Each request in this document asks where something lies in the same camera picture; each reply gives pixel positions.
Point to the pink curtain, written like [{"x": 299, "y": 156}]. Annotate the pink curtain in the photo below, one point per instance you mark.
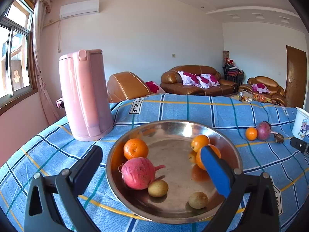
[{"x": 39, "y": 53}]

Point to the pink electric kettle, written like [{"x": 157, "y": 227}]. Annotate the pink electric kettle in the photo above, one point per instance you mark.
[{"x": 82, "y": 96}]

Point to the wooden coffee table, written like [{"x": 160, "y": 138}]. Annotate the wooden coffee table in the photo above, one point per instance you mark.
[{"x": 233, "y": 96}]

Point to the brown wooden door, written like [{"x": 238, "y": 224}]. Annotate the brown wooden door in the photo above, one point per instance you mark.
[{"x": 295, "y": 75}]

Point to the large orange mandarin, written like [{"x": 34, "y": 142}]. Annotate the large orange mandarin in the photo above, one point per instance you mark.
[
  {"x": 201, "y": 160},
  {"x": 135, "y": 149}
]

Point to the red plush toy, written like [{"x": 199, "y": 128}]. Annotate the red plush toy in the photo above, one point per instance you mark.
[{"x": 229, "y": 61}]

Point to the stainless steel bowl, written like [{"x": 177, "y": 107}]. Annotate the stainless steel bowl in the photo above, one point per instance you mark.
[{"x": 173, "y": 169}]

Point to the brown leather three-seat sofa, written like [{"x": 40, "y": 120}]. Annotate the brown leather three-seat sofa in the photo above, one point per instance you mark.
[{"x": 188, "y": 69}]

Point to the blue plaid cloth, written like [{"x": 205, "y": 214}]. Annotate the blue plaid cloth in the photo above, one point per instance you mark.
[{"x": 60, "y": 149}]

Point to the stacked dark chairs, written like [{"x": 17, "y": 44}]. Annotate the stacked dark chairs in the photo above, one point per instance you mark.
[{"x": 233, "y": 73}]

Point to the white pillow with red flowers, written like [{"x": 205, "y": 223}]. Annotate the white pillow with red flowers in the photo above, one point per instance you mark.
[
  {"x": 208, "y": 80},
  {"x": 189, "y": 78}
]

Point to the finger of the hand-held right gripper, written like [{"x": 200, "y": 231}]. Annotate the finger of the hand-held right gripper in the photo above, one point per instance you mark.
[{"x": 299, "y": 145}]

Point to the tan leather armchair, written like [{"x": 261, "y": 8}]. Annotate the tan leather armchair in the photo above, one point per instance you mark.
[{"x": 123, "y": 87}]

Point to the purple round radish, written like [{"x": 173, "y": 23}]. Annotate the purple round radish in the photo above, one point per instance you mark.
[{"x": 263, "y": 131}]

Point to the wooden framed window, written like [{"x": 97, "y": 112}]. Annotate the wooden framed window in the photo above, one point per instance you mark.
[{"x": 14, "y": 53}]

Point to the white cartoon print mug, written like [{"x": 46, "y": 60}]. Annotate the white cartoon print mug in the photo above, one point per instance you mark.
[{"x": 301, "y": 125}]

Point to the white wall air conditioner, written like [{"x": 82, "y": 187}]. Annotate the white wall air conditioner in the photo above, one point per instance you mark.
[{"x": 79, "y": 8}]

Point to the pink round radish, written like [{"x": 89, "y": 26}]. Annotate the pink round radish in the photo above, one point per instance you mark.
[{"x": 138, "y": 173}]

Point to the pink pillow with red flower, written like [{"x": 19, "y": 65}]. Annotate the pink pillow with red flower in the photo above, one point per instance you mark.
[{"x": 154, "y": 87}]

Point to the small orange mandarin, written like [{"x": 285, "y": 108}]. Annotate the small orange mandarin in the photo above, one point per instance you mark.
[
  {"x": 200, "y": 143},
  {"x": 251, "y": 133}
]

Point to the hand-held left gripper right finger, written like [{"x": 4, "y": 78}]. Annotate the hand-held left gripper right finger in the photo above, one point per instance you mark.
[{"x": 214, "y": 171}]

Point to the pile of snacks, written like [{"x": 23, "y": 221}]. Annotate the pile of snacks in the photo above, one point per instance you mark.
[{"x": 253, "y": 98}]

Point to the small white red flower pillow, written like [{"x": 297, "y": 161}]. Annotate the small white red flower pillow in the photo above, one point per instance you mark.
[{"x": 260, "y": 87}]

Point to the small olive yellow citrus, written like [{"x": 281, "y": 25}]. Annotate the small olive yellow citrus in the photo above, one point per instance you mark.
[{"x": 198, "y": 199}]

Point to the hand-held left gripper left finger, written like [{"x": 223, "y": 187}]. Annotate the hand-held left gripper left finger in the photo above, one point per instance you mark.
[{"x": 87, "y": 169}]

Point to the brown leather armchair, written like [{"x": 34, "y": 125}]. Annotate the brown leather armchair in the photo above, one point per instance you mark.
[{"x": 265, "y": 81}]

